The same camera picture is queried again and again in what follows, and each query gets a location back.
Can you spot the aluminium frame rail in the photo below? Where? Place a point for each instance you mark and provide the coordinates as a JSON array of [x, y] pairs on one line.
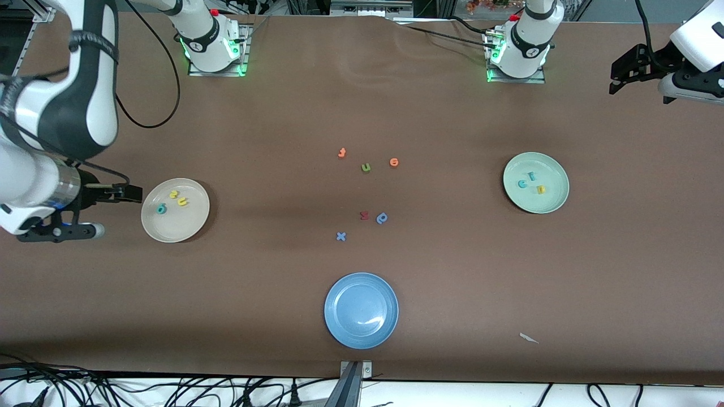
[[44, 11]]

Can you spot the grey metal box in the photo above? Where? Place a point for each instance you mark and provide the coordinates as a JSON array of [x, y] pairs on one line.
[[367, 8]]

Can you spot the blue round plate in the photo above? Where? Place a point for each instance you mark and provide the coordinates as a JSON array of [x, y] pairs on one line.
[[361, 311]]

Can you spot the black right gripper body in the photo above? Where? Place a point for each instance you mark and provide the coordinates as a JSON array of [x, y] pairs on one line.
[[90, 194]]

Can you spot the pale green round plate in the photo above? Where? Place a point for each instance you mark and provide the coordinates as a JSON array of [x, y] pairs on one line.
[[543, 167]]

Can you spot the white paper scrap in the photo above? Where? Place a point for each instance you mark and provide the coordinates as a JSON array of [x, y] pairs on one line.
[[528, 338]]

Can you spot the brown table cover mat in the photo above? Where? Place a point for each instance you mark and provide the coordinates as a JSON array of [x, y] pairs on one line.
[[113, 294]]

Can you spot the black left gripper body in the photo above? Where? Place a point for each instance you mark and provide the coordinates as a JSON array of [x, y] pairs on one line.
[[644, 63]]

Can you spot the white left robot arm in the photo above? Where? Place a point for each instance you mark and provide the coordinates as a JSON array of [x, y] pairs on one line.
[[523, 45]]

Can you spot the beige brown round plate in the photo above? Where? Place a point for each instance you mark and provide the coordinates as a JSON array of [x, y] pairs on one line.
[[175, 226]]

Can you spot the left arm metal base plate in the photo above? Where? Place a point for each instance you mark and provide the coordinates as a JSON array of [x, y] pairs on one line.
[[509, 80]]

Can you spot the orange leaf decoration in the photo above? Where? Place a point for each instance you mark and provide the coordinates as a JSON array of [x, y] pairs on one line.
[[481, 5]]

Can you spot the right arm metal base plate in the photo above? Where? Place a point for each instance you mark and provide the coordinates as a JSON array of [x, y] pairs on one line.
[[215, 73]]

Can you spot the blue foam letter p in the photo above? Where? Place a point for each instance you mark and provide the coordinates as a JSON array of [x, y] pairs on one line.
[[386, 218]]

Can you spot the metal camera stand bracket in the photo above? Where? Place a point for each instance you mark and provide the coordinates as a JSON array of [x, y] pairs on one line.
[[353, 376]]

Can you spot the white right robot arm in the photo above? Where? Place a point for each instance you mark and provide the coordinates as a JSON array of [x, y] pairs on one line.
[[34, 175]]

